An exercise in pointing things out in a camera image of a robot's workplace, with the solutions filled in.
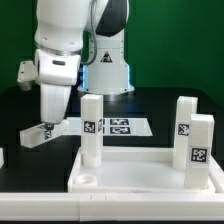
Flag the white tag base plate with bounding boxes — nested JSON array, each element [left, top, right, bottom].
[[64, 117, 153, 136]]

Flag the black cables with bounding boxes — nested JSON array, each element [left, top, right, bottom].
[[79, 0, 101, 66]]

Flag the white L-shaped obstacle fence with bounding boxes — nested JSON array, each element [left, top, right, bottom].
[[0, 149, 224, 222]]

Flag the white desk tabletop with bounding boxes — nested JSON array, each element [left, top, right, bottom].
[[67, 146, 224, 194]]

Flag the white block at left edge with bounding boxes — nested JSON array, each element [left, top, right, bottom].
[[0, 148, 4, 169]]

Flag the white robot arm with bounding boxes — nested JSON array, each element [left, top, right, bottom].
[[17, 0, 134, 130]]

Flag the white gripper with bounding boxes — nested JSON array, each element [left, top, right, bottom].
[[35, 49, 81, 131]]

